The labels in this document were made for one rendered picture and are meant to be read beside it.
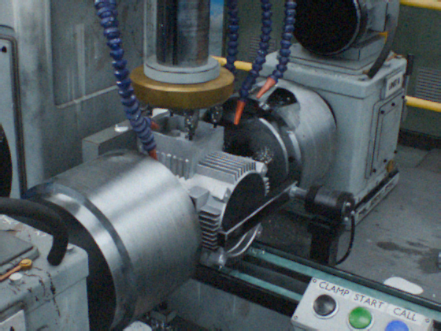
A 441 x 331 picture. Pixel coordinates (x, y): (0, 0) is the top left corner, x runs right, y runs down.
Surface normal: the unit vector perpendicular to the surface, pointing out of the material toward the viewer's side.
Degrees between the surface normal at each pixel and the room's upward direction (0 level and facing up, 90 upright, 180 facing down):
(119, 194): 28
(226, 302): 90
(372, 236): 0
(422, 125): 90
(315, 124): 58
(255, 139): 90
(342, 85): 90
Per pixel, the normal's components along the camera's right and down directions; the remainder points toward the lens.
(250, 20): -0.53, 0.33
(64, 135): 0.83, 0.25
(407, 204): 0.04, -0.91
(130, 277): -0.26, 0.33
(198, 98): 0.36, 0.40
